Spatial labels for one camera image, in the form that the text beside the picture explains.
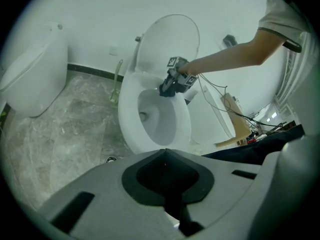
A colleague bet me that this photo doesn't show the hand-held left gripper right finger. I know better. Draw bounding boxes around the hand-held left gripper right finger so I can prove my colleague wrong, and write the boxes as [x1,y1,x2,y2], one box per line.
[166,148,261,231]

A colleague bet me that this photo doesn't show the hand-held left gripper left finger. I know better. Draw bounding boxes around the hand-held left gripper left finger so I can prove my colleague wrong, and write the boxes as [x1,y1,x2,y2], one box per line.
[41,148,186,240]

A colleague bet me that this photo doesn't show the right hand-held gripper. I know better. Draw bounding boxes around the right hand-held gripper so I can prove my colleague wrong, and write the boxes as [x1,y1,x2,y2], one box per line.
[159,55,199,95]

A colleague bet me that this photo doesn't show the dark blue knitted cloth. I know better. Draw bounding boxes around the dark blue knitted cloth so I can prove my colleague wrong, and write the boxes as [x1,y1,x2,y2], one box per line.
[158,83,183,98]

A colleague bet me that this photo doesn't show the person's right forearm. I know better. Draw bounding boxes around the person's right forearm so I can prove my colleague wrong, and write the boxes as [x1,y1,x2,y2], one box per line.
[178,28,287,76]

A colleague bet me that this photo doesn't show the white ceramic toilet bowl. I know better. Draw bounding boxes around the white ceramic toilet bowl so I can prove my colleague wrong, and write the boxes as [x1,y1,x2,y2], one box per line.
[137,88,177,146]

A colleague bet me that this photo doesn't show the toilet brush with holder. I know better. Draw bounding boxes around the toilet brush with holder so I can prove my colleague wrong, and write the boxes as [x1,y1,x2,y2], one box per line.
[109,58,124,104]

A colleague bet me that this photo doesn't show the white egg-shaped toilet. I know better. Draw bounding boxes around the white egg-shaped toilet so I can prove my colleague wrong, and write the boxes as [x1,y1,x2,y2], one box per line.
[0,21,69,118]

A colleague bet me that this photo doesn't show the person's black trousers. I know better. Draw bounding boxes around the person's black trousers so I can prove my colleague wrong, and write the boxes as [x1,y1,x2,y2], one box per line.
[201,124,306,165]

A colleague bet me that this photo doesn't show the brown cardboard box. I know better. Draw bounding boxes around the brown cardboard box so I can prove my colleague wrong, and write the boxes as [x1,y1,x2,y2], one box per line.
[214,92,252,148]

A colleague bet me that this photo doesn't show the cluttered workbench equipment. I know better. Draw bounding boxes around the cluttered workbench equipment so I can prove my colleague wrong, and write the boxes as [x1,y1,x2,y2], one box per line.
[246,101,305,145]

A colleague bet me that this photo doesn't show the black wall paper holder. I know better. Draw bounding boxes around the black wall paper holder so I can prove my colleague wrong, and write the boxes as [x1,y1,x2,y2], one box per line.
[222,34,238,47]

